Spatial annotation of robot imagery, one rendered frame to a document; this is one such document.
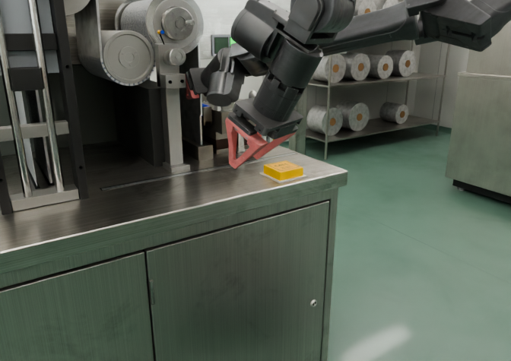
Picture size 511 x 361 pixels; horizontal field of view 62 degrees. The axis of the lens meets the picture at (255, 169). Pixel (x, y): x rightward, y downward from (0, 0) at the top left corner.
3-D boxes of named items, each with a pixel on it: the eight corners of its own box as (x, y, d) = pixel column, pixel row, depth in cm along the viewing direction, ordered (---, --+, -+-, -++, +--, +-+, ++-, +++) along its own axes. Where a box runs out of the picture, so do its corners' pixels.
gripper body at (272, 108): (228, 112, 60) (249, 66, 56) (268, 102, 68) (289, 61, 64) (261, 140, 58) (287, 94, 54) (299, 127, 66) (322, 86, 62)
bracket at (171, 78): (172, 173, 106) (163, 44, 96) (162, 166, 111) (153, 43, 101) (191, 170, 108) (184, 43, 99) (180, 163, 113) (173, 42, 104)
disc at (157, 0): (148, 56, 102) (143, -12, 97) (147, 56, 102) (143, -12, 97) (204, 54, 109) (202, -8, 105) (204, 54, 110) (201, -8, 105)
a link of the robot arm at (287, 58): (315, 51, 53) (334, 49, 57) (274, 22, 55) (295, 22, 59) (289, 97, 56) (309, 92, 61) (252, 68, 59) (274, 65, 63)
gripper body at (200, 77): (230, 93, 110) (242, 80, 103) (193, 96, 104) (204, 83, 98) (222, 69, 111) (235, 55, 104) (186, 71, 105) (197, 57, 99)
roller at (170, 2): (155, 49, 102) (151, -3, 98) (122, 45, 122) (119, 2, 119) (199, 48, 108) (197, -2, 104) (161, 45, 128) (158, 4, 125)
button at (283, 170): (280, 182, 100) (280, 172, 99) (263, 173, 105) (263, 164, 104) (303, 176, 103) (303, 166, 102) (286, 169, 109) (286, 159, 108)
